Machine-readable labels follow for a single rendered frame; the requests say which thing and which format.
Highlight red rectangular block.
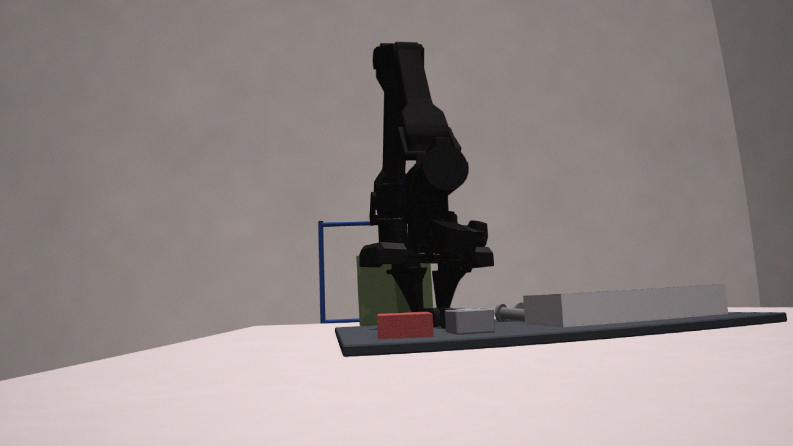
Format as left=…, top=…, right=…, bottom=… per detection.
left=377, top=312, right=434, bottom=339

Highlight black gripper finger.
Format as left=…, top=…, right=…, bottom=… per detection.
left=387, top=268, right=427, bottom=312
left=432, top=268, right=472, bottom=308

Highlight dark grey flat bar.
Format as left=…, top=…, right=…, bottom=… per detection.
left=440, top=308, right=467, bottom=329

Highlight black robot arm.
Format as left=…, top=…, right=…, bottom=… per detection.
left=369, top=42, right=488, bottom=256

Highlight dark grey clevis fork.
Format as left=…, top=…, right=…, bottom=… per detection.
left=424, top=308, right=442, bottom=327

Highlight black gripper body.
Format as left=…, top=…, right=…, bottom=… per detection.
left=359, top=203, right=494, bottom=270

